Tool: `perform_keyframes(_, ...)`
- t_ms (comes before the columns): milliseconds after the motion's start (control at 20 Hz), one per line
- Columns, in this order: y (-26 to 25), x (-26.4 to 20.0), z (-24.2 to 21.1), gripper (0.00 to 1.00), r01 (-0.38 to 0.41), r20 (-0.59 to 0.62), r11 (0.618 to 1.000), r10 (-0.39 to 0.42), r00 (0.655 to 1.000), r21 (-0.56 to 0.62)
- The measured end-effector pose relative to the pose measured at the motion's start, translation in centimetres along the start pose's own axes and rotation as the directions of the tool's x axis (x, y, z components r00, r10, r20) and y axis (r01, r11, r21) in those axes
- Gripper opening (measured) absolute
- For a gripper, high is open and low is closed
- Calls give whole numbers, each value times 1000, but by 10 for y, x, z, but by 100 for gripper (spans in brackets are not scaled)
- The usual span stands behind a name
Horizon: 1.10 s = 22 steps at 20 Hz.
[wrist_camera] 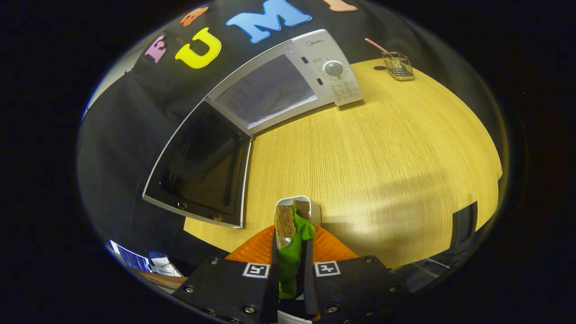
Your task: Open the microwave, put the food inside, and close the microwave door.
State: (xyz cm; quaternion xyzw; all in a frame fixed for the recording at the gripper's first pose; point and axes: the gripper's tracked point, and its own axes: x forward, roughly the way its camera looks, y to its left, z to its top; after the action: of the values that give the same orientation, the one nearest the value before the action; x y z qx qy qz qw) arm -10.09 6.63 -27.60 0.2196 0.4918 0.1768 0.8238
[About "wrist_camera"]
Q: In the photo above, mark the white microwave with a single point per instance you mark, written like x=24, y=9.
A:
x=342, y=49

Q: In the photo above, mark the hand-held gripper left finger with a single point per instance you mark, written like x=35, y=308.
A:
x=273, y=252

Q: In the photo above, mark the pink striped straw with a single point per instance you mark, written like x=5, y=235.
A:
x=375, y=45

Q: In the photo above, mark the burger with lettuce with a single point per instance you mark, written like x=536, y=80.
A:
x=290, y=256

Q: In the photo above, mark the laptop screen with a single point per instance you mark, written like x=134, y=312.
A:
x=130, y=258

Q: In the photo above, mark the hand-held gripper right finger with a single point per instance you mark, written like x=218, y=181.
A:
x=308, y=256

